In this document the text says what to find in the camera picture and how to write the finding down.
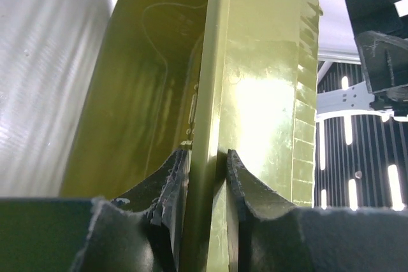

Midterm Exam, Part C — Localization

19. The olive green slotted basket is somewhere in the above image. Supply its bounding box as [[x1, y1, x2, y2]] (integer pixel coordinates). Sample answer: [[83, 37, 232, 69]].
[[60, 0, 321, 271]]

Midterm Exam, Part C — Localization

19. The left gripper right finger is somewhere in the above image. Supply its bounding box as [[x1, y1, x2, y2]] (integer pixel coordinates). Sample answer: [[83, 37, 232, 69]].
[[226, 150, 407, 271]]

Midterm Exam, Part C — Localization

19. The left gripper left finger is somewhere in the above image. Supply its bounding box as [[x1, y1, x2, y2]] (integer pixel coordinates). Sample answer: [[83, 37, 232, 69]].
[[1, 149, 189, 271]]

